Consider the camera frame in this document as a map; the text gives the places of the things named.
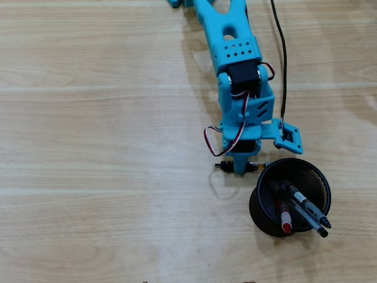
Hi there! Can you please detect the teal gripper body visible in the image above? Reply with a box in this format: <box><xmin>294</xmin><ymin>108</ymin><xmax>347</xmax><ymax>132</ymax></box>
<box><xmin>220</xmin><ymin>121</ymin><xmax>263</xmax><ymax>159</ymax></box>

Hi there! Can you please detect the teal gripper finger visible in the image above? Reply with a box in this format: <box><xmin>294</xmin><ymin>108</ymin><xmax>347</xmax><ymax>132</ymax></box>
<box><xmin>234</xmin><ymin>157</ymin><xmax>248</xmax><ymax>176</ymax></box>

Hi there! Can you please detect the black pen with orange band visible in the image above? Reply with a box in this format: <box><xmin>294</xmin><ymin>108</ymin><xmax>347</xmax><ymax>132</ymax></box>
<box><xmin>213</xmin><ymin>161</ymin><xmax>271</xmax><ymax>173</ymax></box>

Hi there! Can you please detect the red pen with white grip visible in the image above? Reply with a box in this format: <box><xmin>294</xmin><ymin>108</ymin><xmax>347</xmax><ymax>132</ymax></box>
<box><xmin>275</xmin><ymin>198</ymin><xmax>293</xmax><ymax>235</ymax></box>

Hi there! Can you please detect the black mesh pen holder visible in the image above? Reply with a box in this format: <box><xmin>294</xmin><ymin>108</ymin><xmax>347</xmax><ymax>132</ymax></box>
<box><xmin>249</xmin><ymin>158</ymin><xmax>332</xmax><ymax>238</ymax></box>

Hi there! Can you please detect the black pen with white label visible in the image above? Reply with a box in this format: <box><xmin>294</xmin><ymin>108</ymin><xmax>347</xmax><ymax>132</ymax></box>
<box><xmin>284</xmin><ymin>182</ymin><xmax>333</xmax><ymax>230</ymax></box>

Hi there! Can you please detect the clear pen with black tip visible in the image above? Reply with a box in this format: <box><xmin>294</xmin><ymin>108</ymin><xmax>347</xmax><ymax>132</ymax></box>
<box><xmin>268</xmin><ymin>180</ymin><xmax>329</xmax><ymax>239</ymax></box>

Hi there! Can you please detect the red white black servo wire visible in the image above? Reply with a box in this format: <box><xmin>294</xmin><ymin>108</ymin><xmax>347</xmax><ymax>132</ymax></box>
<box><xmin>260</xmin><ymin>61</ymin><xmax>277</xmax><ymax>83</ymax></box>
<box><xmin>204</xmin><ymin>90</ymin><xmax>252</xmax><ymax>157</ymax></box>

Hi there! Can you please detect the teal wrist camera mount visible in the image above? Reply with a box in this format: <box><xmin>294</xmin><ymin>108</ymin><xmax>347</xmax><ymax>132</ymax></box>
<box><xmin>261</xmin><ymin>117</ymin><xmax>305</xmax><ymax>156</ymax></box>

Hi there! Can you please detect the black camera cable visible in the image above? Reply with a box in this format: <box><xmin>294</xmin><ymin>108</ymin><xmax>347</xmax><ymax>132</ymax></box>
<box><xmin>269</xmin><ymin>0</ymin><xmax>288</xmax><ymax>130</ymax></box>

